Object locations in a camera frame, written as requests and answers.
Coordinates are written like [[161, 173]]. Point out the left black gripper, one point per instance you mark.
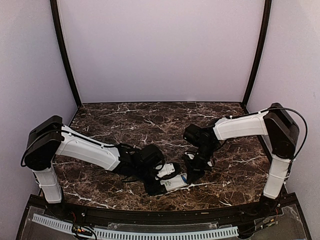
[[155, 189]]

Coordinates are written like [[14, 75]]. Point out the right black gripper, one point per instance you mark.
[[196, 172]]

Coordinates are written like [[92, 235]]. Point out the blue battery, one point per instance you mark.
[[184, 178]]

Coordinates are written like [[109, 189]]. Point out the white air conditioner remote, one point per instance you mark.
[[174, 183]]

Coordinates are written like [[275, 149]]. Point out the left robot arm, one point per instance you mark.
[[53, 138]]

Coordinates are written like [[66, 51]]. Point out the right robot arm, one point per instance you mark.
[[274, 122]]

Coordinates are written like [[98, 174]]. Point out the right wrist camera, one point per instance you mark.
[[189, 156]]

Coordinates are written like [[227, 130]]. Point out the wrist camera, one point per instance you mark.
[[167, 171], [189, 156]]

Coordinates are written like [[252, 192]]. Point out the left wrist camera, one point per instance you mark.
[[167, 171]]

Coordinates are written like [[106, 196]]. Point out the black front rail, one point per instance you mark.
[[239, 215]]

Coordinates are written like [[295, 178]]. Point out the white slotted cable duct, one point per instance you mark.
[[121, 231]]

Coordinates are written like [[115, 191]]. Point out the right black frame post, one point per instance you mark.
[[258, 53]]

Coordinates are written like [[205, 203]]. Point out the black frame post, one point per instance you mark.
[[63, 52], [258, 53]]

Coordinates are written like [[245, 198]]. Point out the left black frame post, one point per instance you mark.
[[63, 52]]

